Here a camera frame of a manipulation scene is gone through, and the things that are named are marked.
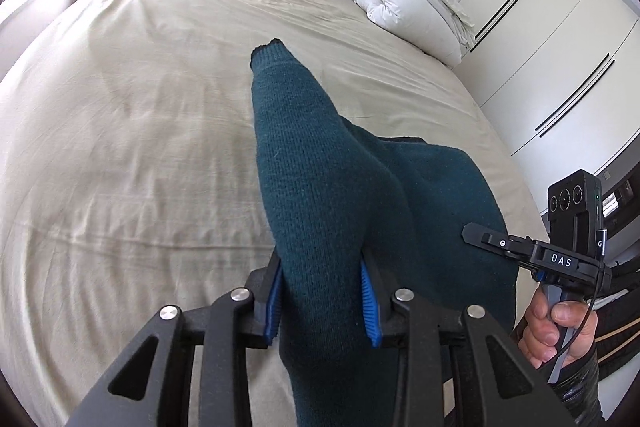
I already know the white wardrobe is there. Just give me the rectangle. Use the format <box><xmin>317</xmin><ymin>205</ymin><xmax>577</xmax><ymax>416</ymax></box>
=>
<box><xmin>459</xmin><ymin>0</ymin><xmax>640</xmax><ymax>220</ymax></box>

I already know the black wardrobe door handle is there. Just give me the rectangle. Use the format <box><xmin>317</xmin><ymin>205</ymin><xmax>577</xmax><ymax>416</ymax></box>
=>
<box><xmin>539</xmin><ymin>60</ymin><xmax>616</xmax><ymax>138</ymax></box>
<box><xmin>469</xmin><ymin>0</ymin><xmax>531</xmax><ymax>54</ymax></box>
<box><xmin>535</xmin><ymin>53</ymin><xmax>610</xmax><ymax>131</ymax></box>
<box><xmin>474</xmin><ymin>0</ymin><xmax>526</xmax><ymax>40</ymax></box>

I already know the thin black cable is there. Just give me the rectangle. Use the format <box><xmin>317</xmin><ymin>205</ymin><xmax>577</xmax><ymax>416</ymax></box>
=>
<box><xmin>552</xmin><ymin>264</ymin><xmax>607</xmax><ymax>370</ymax></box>

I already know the white folded duvet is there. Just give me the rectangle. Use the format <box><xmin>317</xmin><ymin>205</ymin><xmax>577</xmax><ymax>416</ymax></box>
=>
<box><xmin>353</xmin><ymin>0</ymin><xmax>477</xmax><ymax>68</ymax></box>

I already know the person's right hand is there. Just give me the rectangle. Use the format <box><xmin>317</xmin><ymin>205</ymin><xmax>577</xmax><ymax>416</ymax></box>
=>
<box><xmin>517</xmin><ymin>291</ymin><xmax>599</xmax><ymax>371</ymax></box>

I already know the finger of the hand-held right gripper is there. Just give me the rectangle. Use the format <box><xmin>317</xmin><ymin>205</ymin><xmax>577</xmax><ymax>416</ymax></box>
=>
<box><xmin>462</xmin><ymin>222</ymin><xmax>539</xmax><ymax>269</ymax></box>

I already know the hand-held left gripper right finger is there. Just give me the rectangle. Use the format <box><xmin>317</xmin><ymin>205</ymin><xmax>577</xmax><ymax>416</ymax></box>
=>
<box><xmin>359</xmin><ymin>252</ymin><xmax>577</xmax><ymax>427</ymax></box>

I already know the person's right forearm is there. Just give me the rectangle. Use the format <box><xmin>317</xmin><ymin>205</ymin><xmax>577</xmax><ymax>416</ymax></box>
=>
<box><xmin>550</xmin><ymin>341</ymin><xmax>608</xmax><ymax>427</ymax></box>

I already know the bed with cream sheet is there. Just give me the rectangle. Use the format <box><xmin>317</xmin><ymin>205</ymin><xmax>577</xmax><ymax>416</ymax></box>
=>
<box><xmin>0</xmin><ymin>0</ymin><xmax>542</xmax><ymax>427</ymax></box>

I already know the dark teal knit sweater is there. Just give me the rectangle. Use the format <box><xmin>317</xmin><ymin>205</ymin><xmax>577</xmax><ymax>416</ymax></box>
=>
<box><xmin>248</xmin><ymin>39</ymin><xmax>519</xmax><ymax>427</ymax></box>

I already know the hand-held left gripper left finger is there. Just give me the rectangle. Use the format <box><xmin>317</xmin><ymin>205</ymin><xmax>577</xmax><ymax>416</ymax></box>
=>
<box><xmin>64</xmin><ymin>249</ymin><xmax>287</xmax><ymax>427</ymax></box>

